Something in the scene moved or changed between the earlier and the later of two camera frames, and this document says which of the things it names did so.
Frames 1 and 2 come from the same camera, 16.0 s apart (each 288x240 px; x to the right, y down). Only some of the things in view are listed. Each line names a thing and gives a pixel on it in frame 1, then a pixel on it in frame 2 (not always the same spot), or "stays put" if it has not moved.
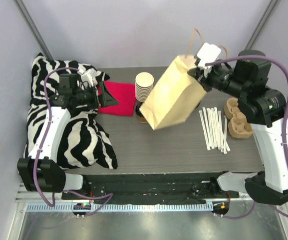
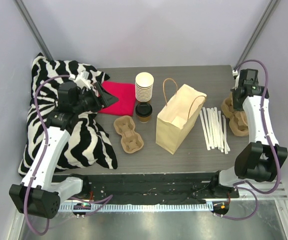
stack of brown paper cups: (143, 83) stays put
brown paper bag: (177, 97) -> (179, 116)
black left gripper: (100, 95) stays put
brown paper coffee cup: (142, 119) -> (144, 113)
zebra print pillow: (86, 143) stays put
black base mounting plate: (153, 186) stays put
